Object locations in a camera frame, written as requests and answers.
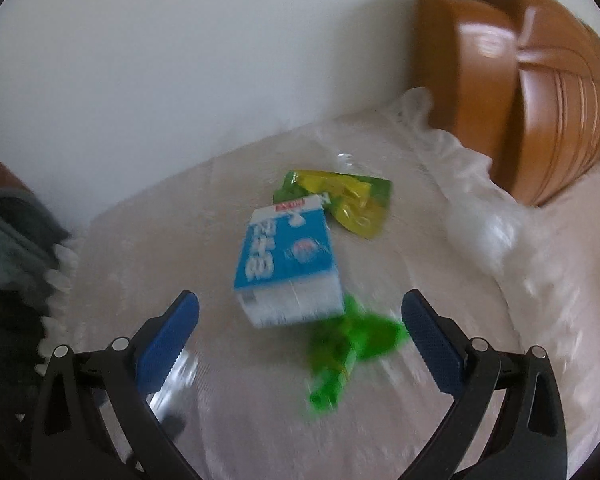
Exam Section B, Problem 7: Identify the grey blue cloth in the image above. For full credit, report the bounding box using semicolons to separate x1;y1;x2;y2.
0;187;73;306

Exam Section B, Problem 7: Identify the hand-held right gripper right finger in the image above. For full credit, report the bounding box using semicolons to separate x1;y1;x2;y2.
401;289;568;480

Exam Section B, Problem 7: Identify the plain wooden headboard panel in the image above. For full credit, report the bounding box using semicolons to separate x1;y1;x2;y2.
415;0;526;198

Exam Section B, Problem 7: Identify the carved wooden headboard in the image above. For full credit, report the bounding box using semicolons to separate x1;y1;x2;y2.
475;0;600;208

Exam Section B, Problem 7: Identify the bright green plastic wrapper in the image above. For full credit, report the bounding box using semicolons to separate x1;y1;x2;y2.
307;292;409;413

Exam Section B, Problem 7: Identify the blue white milk carton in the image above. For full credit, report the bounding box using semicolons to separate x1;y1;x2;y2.
232;195;345;329

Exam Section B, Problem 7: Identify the bed with pink sheet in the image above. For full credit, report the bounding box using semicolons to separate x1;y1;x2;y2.
495;160;600;480

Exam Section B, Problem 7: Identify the clear plastic scrap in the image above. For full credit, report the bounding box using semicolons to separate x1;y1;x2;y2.
335;151;368;173

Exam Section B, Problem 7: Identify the yellow green snack packet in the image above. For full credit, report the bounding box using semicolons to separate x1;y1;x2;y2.
272;169;393;239

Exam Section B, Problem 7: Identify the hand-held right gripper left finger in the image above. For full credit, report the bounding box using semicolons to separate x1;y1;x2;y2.
30;290;201;480

